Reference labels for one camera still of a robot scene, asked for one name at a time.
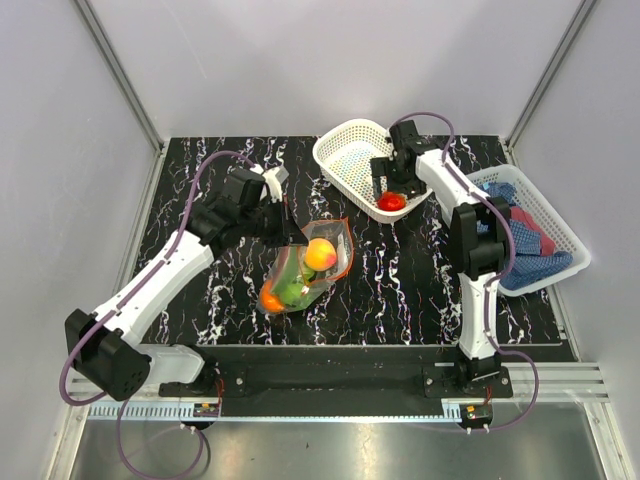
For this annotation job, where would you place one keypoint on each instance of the white perforated basket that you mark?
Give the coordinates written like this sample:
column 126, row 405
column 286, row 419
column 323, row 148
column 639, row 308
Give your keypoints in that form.
column 343, row 155

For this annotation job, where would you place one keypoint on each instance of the red cloth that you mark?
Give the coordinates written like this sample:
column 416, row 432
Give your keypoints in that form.
column 529, row 237

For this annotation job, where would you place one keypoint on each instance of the fake red tomato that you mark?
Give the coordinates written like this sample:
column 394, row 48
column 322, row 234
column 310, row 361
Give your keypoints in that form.
column 391, row 202

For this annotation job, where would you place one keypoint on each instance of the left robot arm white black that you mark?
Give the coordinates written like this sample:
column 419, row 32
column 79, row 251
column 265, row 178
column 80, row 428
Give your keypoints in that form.
column 106, row 346

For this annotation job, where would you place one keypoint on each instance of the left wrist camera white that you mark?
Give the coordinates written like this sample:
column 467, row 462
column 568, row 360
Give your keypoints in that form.
column 275, row 178

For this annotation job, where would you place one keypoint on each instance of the aluminium frame rail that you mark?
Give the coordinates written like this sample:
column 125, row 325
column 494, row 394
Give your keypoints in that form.
column 544, row 382

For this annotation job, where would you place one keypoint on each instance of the blue patterned cloth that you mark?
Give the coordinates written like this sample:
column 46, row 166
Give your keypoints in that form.
column 537, row 256

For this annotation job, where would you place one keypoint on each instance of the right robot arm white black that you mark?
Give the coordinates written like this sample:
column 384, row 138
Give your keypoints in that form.
column 481, row 248

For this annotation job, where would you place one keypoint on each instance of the fake watermelon slice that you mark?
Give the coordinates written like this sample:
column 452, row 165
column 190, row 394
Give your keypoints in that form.
column 289, row 268

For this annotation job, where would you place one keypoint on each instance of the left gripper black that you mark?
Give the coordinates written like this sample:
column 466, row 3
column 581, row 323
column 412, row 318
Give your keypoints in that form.
column 284, row 236

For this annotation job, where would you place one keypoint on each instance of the fake peach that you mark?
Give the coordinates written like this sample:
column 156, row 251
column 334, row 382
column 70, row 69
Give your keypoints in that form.
column 320, row 255

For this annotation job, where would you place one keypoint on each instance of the clear zip top bag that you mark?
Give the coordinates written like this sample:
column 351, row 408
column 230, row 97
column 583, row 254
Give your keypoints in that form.
column 338, row 232

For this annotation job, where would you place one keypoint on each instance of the fake orange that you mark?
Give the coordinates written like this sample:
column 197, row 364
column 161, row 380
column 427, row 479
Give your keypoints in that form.
column 269, row 302

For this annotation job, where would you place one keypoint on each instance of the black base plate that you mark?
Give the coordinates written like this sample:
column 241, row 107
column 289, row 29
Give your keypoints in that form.
column 340, row 382

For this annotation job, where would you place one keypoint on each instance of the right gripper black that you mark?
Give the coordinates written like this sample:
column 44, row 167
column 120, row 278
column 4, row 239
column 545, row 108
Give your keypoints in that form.
column 380, row 167

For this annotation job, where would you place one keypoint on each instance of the white laundry basket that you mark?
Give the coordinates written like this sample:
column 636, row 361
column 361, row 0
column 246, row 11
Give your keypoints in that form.
column 533, row 201

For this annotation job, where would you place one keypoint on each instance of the fake green apple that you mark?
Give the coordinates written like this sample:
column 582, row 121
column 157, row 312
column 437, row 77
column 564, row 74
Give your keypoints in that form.
column 295, row 295

